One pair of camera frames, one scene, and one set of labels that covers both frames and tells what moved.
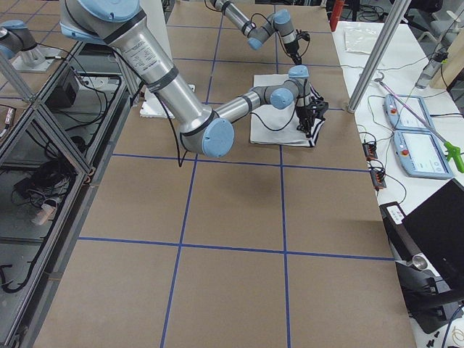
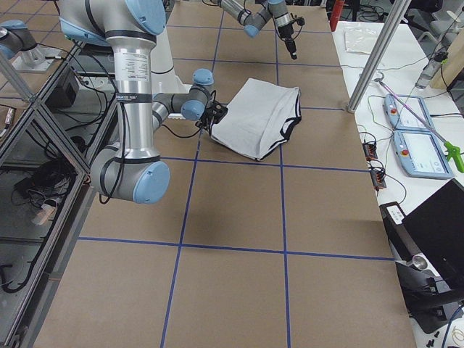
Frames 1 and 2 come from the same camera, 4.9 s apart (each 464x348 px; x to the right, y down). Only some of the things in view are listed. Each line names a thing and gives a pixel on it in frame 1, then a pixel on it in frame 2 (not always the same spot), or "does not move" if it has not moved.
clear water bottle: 431,69 does not move
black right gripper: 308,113 -> 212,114
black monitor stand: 432,303 does not move
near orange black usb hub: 378,178 does not move
